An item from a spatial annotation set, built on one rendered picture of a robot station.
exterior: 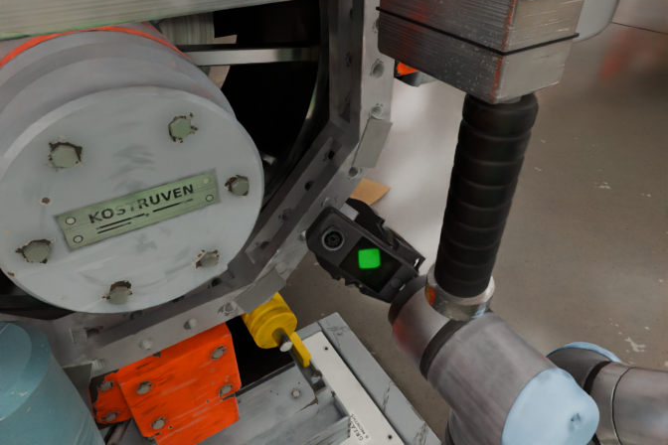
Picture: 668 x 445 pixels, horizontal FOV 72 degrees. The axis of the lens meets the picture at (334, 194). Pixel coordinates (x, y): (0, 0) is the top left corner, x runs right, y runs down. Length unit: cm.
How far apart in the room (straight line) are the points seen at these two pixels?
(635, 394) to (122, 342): 48
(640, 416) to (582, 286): 103
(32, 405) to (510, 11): 34
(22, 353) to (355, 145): 33
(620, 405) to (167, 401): 46
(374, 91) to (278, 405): 60
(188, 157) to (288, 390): 71
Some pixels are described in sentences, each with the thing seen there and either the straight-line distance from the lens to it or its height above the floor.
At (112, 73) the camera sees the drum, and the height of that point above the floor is 91.
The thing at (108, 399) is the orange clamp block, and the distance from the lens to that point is 56.
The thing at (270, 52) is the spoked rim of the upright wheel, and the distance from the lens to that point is 52.
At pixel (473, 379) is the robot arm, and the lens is 42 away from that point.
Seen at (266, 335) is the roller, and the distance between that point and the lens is 60.
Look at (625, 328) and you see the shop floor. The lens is 147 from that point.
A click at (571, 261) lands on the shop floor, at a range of 160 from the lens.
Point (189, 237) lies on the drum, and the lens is 26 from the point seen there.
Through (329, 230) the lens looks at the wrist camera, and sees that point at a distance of 44.
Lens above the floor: 99
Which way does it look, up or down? 36 degrees down
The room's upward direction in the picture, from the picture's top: straight up
